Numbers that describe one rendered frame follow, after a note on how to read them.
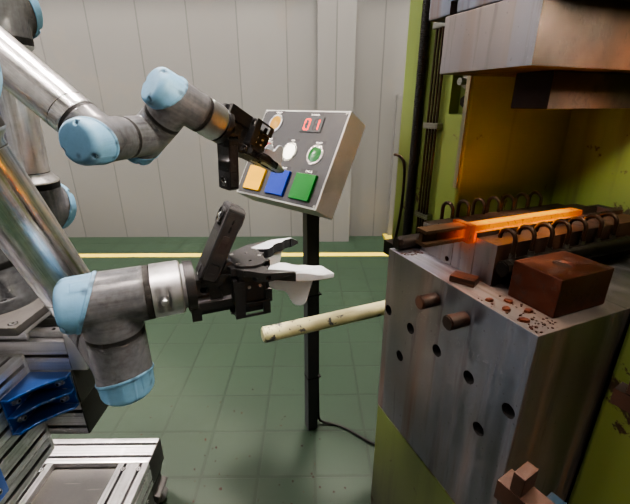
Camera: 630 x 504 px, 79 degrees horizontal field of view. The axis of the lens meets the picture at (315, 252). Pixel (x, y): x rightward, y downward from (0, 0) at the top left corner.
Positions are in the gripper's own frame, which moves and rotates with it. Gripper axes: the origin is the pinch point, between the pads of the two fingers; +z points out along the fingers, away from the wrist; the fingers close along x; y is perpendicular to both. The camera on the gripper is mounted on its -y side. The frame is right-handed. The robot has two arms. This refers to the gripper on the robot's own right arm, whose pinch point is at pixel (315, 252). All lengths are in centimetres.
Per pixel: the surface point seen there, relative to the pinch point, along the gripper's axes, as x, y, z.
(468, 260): 2.0, 5.7, 30.7
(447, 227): 1.1, -1.3, 25.3
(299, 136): -54, -13, 18
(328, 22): -257, -80, 120
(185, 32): -315, -75, 19
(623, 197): -1, -1, 79
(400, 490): -2, 70, 25
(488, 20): -1.7, -34.3, 30.7
